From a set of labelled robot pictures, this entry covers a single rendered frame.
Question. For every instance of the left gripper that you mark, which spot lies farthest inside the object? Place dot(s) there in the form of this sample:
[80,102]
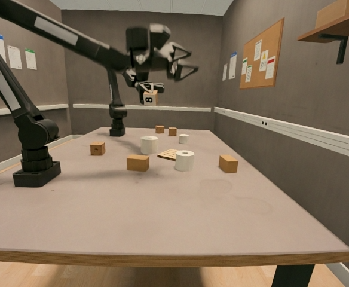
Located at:
[143,86]

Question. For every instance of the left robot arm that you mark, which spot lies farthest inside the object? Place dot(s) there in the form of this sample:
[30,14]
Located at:
[118,113]

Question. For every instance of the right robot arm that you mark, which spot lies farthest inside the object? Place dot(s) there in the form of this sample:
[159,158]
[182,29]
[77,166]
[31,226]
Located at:
[35,130]

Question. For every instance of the small wooden pallet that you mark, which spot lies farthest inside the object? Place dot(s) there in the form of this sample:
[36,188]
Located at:
[169,154]

